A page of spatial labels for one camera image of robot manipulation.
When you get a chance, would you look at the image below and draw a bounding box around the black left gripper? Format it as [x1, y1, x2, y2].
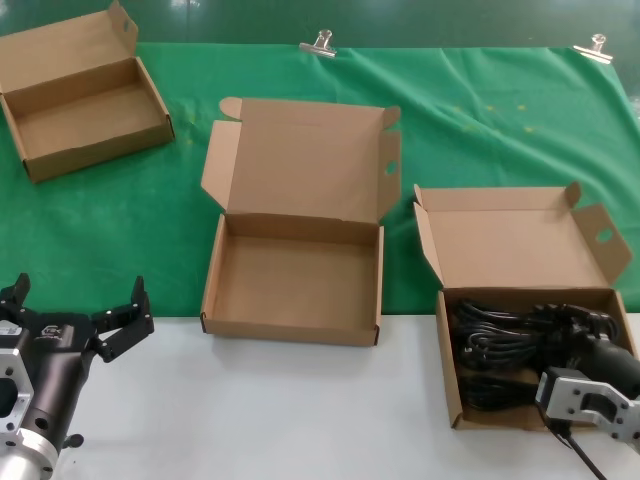
[0, 272, 155, 454]

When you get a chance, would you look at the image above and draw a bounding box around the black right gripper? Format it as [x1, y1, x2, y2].
[534, 304, 640, 401]

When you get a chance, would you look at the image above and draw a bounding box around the small open cardboard box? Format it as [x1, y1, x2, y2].
[0, 0, 175, 185]

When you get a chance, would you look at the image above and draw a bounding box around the large empty-lidded cardboard box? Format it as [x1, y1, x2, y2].
[199, 96, 404, 350]

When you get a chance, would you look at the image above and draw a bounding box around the green table cloth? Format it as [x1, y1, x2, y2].
[0, 40, 640, 321]

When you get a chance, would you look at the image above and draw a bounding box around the silver binder clip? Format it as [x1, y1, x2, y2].
[298, 29, 338, 60]
[572, 33, 614, 65]

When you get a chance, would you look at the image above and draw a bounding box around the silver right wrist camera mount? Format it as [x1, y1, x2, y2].
[533, 366, 640, 451]

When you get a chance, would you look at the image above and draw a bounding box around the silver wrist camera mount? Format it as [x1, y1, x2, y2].
[0, 319, 37, 441]
[533, 366, 640, 451]

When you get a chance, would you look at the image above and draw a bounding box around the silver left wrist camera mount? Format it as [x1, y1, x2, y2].
[0, 319, 37, 441]

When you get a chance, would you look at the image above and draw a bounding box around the cardboard box holding cables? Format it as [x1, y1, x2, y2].
[412, 181, 634, 431]

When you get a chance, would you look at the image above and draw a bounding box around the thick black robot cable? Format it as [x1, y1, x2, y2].
[549, 422, 607, 480]

